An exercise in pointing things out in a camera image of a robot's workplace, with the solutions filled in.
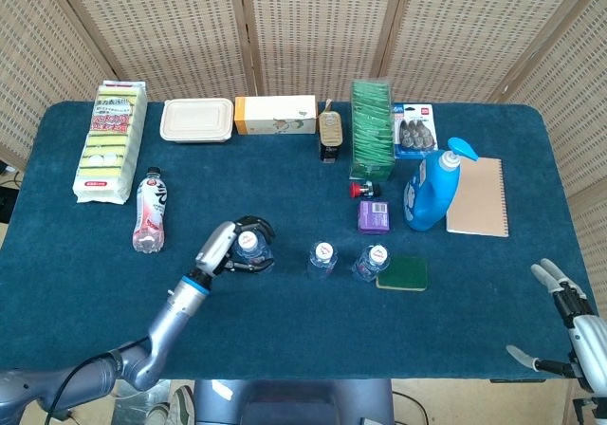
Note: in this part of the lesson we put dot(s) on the brown spiral notebook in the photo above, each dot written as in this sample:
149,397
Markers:
479,197

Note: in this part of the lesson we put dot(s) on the blue detergent bottle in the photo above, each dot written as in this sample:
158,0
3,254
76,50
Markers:
429,192

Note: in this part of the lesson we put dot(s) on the pink drink bottle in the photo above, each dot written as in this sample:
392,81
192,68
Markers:
152,207

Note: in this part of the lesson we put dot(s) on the white green shoe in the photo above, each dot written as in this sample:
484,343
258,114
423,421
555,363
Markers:
181,406

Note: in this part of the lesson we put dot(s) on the blister pack of clips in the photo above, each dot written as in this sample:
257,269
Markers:
413,131

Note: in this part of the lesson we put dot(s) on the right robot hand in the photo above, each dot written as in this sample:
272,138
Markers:
588,344

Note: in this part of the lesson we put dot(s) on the white orange tea box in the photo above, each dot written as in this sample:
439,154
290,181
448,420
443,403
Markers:
275,114

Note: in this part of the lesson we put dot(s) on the woven folding screen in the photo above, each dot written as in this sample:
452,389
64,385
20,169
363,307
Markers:
308,26

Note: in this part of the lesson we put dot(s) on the beige lidded lunch box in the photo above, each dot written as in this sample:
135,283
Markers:
196,120

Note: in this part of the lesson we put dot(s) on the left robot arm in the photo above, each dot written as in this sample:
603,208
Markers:
171,320

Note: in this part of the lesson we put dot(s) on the small purple box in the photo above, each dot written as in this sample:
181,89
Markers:
374,216

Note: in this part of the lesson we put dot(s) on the clear Ganten water bottle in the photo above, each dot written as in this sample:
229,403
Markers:
323,256
372,264
247,242

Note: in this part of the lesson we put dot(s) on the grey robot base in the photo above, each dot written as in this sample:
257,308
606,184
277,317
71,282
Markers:
294,401

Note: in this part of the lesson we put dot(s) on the green yellow sponge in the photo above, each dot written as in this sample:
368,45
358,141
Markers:
403,273

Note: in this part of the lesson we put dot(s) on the clear box green sachets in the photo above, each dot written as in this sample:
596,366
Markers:
372,135

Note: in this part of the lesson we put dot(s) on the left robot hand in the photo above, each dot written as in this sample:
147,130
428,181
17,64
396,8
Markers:
215,247

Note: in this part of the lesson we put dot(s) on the red push button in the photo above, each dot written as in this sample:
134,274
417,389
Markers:
355,190

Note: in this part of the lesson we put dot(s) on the yellow sponge multipack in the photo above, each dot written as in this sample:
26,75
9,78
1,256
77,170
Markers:
109,150

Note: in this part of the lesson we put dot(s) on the teal table cloth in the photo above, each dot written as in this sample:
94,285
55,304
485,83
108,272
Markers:
284,183

